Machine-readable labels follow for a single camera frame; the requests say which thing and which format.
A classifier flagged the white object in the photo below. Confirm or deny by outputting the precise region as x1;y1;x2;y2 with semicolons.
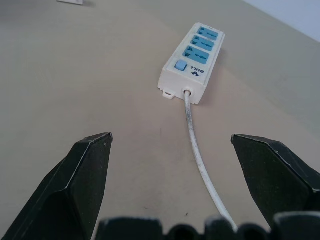
56;0;85;6

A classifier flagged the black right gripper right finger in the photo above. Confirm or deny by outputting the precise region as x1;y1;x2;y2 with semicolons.
230;133;320;231

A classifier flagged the white power strip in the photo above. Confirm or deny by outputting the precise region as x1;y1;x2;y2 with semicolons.
157;22;226;105

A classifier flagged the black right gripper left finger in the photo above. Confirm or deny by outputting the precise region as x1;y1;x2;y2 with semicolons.
0;132;114;240

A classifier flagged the white power cord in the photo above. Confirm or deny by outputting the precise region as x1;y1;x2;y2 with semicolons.
183;90;238;231

